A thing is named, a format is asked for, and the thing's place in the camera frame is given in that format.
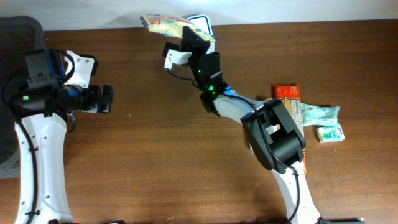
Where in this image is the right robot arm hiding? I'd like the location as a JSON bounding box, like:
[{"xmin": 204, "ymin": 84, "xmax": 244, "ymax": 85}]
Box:
[{"xmin": 181, "ymin": 26, "xmax": 324, "ymax": 223}]

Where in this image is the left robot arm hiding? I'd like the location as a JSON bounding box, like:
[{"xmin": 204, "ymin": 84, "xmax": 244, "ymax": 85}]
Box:
[{"xmin": 6, "ymin": 48, "xmax": 113, "ymax": 223}]

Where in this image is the left black cable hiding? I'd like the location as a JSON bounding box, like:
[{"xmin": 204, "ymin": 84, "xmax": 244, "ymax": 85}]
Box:
[{"xmin": 2, "ymin": 74, "xmax": 40, "ymax": 224}]

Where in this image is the white barcode scanner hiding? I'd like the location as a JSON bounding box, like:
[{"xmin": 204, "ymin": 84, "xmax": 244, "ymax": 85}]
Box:
[{"xmin": 188, "ymin": 14, "xmax": 218, "ymax": 54}]

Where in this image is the grey plastic basket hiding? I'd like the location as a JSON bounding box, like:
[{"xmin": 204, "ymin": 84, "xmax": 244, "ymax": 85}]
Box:
[{"xmin": 1, "ymin": 16, "xmax": 44, "ymax": 179}]

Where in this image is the right black cable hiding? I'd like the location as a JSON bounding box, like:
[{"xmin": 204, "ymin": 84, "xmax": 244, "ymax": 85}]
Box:
[{"xmin": 167, "ymin": 68, "xmax": 201, "ymax": 90}]

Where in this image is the black cable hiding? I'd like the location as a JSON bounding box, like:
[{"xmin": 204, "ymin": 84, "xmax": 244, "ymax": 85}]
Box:
[
  {"xmin": 2, "ymin": 74, "xmax": 40, "ymax": 224},
  {"xmin": 167, "ymin": 68, "xmax": 201, "ymax": 90}
]

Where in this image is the orange spaghetti packet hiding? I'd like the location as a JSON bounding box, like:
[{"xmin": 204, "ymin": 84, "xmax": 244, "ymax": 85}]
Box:
[{"xmin": 272, "ymin": 84, "xmax": 308, "ymax": 175}]

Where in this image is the cream snack bag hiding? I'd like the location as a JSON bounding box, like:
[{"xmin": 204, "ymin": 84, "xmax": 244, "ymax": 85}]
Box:
[{"xmin": 139, "ymin": 13, "xmax": 218, "ymax": 44}]

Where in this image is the teal wet wipes pack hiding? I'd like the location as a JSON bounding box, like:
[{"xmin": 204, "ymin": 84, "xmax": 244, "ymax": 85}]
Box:
[{"xmin": 301, "ymin": 103, "xmax": 340, "ymax": 126}]

